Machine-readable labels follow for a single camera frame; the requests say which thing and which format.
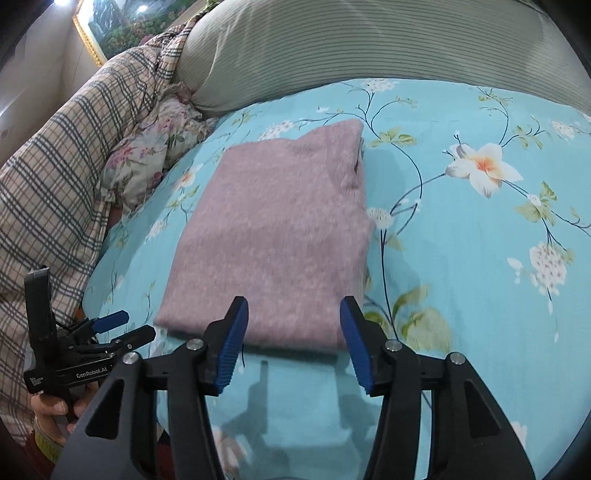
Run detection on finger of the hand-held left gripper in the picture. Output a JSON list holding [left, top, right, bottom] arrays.
[[99, 324, 157, 355], [90, 311, 130, 334]]

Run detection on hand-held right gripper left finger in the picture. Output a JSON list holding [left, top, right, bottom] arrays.
[[50, 296, 250, 480]]

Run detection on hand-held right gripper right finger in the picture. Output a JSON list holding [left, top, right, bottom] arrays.
[[339, 296, 536, 480]]

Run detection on pink knit sweater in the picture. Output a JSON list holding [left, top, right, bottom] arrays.
[[152, 119, 376, 355]]

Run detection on person's left hand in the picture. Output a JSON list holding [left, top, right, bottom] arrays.
[[30, 387, 99, 446]]

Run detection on blue floral bedsheet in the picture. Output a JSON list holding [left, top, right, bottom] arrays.
[[83, 78, 591, 480]]

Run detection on plaid blanket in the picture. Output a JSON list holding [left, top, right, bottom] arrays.
[[0, 21, 195, 444]]

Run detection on floral ruffled pillow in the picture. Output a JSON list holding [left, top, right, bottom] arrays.
[[102, 83, 218, 210]]

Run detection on framed landscape painting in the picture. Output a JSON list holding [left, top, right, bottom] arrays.
[[71, 0, 218, 65]]

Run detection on green striped cushion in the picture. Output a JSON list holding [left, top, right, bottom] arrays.
[[175, 0, 591, 121]]

